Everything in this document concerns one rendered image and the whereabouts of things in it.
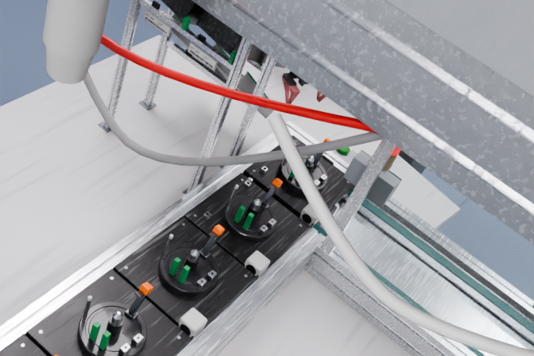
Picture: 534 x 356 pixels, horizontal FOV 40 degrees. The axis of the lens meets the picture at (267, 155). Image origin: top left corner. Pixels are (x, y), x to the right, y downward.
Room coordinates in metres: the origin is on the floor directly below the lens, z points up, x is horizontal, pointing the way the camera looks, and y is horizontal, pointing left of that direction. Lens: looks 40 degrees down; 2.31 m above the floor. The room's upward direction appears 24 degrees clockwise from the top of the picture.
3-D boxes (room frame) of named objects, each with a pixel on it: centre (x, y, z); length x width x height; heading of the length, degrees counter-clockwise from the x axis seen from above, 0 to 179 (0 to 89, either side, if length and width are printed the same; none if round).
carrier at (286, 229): (1.31, -0.03, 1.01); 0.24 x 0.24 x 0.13; 70
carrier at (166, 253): (1.08, 0.06, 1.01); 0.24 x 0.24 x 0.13; 70
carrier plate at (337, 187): (1.56, -0.11, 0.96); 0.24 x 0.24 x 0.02; 70
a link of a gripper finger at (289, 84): (1.58, 0.00, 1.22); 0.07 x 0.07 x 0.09; 42
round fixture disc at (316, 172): (1.56, -0.11, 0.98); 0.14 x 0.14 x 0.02
